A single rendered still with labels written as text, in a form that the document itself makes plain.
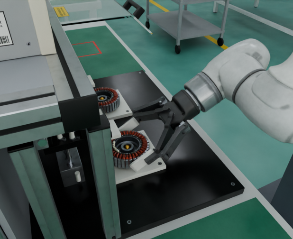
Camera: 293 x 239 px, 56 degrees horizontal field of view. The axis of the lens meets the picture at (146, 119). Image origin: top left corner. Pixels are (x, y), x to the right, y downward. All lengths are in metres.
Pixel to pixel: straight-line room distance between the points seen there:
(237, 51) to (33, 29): 0.45
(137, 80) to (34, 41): 0.66
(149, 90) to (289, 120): 0.54
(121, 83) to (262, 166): 1.17
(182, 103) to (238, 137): 1.42
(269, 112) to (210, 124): 1.54
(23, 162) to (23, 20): 0.19
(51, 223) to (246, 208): 0.42
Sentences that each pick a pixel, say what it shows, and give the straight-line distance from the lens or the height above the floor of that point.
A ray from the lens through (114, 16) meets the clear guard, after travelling 0.77.
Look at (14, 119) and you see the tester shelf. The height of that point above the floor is 1.11.
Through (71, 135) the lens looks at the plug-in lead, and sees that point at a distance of 0.60.
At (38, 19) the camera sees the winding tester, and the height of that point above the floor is 1.17.
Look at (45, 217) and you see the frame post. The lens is 0.50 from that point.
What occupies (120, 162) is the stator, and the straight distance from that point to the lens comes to 0.67.
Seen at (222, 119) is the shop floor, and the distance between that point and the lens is 2.20.
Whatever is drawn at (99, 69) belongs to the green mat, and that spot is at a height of 0.75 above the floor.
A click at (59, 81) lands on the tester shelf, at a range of 0.37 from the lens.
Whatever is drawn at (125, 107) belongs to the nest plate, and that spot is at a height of 0.78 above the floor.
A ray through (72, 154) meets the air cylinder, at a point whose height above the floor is 0.82.
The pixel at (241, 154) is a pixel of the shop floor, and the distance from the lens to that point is 1.93.
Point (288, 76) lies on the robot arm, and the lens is 0.60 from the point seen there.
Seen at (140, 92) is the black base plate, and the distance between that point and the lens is 0.98.
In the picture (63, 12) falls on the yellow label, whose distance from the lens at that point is 0.83.
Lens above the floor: 1.29
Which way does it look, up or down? 38 degrees down
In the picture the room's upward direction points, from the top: straight up
